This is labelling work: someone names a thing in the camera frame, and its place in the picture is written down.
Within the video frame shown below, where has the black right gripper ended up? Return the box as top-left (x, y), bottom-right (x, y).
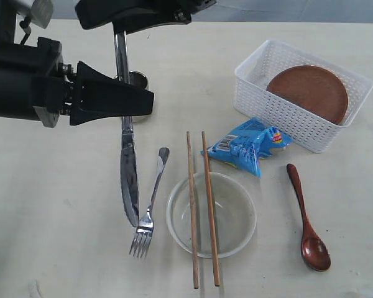
top-left (75, 0), bottom-right (217, 34)

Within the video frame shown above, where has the silver metal utensil handle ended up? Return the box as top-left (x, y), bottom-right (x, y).
top-left (129, 147), bottom-right (170, 258)

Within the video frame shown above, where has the pale green ceramic bowl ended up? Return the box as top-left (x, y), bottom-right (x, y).
top-left (166, 172), bottom-right (257, 259)

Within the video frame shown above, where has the wooden chopstick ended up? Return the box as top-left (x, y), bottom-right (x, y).
top-left (201, 131), bottom-right (221, 287)
top-left (186, 131), bottom-right (199, 289)

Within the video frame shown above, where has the white perforated plastic basket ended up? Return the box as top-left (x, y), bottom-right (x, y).
top-left (233, 39), bottom-right (373, 153)

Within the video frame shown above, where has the dark metal knife handle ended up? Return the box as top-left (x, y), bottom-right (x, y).
top-left (114, 32), bottom-right (139, 227)

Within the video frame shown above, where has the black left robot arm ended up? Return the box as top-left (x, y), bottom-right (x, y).
top-left (0, 1), bottom-right (154, 128)

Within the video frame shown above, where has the blue snack packet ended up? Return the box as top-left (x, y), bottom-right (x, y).
top-left (206, 117), bottom-right (293, 178)

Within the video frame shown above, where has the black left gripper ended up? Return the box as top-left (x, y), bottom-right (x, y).
top-left (0, 37), bottom-right (154, 127)

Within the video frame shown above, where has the white backdrop curtain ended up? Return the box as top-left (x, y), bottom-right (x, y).
top-left (53, 1), bottom-right (373, 23)

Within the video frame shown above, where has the brown wooden plate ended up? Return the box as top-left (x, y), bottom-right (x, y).
top-left (266, 65), bottom-right (349, 125)

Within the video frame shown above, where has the stainless steel cup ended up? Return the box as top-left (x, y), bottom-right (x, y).
top-left (129, 70), bottom-right (150, 123)

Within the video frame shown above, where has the brown wooden spoon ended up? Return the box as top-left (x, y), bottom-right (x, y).
top-left (287, 163), bottom-right (331, 272)

